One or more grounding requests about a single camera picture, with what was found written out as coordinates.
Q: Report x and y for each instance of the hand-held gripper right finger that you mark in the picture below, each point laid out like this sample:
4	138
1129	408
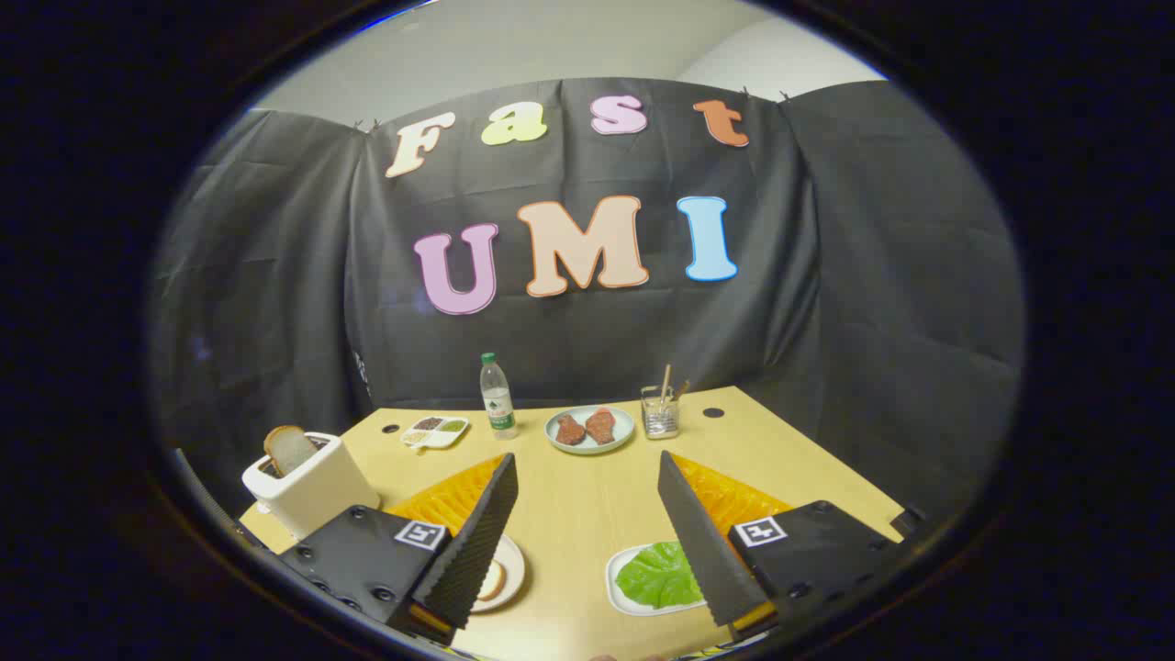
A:
702	542

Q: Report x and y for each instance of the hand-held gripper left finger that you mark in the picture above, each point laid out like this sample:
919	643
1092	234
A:
477	542

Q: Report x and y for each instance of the green lettuce leaf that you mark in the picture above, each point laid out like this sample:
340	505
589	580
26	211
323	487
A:
656	574

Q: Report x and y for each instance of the white toast bread slice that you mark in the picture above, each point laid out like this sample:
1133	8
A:
289	448

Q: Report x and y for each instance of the bread slice with brown crust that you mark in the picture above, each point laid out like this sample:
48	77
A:
494	581

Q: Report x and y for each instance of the cream round plate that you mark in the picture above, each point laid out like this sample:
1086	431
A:
512	569

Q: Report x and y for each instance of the white square plate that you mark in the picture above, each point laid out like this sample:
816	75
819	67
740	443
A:
624	603

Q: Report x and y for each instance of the white divided condiment dish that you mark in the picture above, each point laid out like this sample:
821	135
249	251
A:
436	431

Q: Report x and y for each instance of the clear utensil holder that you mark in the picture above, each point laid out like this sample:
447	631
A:
661	422

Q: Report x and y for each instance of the clear plastic water bottle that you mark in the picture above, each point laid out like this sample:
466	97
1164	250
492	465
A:
497	404

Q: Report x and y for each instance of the brown meat piece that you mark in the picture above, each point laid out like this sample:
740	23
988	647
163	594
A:
570	430
601	426

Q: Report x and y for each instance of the pale green round plate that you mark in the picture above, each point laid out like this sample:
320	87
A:
590	448

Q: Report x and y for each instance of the dark wooden stick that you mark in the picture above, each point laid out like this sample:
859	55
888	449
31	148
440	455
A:
682	390

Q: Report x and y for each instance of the light wooden stick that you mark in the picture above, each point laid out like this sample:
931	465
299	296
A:
665	381

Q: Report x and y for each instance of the cream toaster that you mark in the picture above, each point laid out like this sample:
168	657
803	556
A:
317	491

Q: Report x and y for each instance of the black backdrop cloth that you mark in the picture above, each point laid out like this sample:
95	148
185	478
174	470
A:
826	275

